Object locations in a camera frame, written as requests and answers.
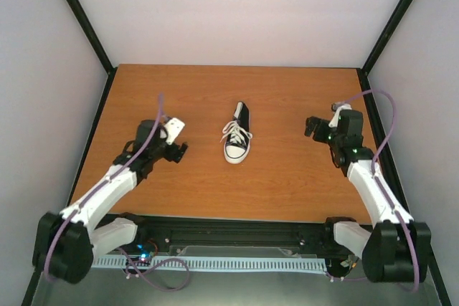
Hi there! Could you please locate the black white canvas sneaker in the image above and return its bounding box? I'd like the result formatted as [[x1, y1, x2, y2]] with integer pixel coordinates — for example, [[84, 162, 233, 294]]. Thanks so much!
[[221, 101, 253, 164]]

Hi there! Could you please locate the white shoelace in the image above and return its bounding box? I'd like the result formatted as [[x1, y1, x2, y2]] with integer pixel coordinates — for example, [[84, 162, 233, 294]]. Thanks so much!
[[220, 120, 253, 145]]

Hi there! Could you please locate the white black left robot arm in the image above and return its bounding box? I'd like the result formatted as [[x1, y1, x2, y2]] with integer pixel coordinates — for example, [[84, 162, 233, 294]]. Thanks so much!
[[32, 118, 187, 284]]

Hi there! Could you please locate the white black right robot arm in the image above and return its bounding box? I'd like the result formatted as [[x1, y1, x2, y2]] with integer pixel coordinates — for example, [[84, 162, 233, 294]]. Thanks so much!
[[305, 104, 431, 285]]

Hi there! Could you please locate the clear acrylic cover plate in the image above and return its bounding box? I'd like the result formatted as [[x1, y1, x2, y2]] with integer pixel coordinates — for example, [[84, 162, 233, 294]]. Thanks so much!
[[23, 267, 441, 305]]

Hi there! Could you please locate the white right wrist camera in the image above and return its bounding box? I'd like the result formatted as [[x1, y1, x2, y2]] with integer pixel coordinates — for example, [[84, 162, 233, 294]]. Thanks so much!
[[328, 102, 352, 128]]

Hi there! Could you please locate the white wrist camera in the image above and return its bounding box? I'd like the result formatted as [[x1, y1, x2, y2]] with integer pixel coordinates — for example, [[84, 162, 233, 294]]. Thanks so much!
[[160, 116, 185, 145], [328, 102, 352, 128]]

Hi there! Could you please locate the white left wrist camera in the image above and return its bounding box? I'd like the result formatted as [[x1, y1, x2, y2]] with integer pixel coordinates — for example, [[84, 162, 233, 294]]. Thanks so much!
[[160, 116, 185, 145]]

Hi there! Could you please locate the black aluminium frame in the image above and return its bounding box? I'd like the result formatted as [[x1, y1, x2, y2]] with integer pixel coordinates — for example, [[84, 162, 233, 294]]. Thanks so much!
[[19, 0, 459, 306]]

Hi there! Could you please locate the light blue slotted cable duct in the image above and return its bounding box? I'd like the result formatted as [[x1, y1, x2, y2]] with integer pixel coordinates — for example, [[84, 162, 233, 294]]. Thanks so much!
[[91, 254, 328, 274]]

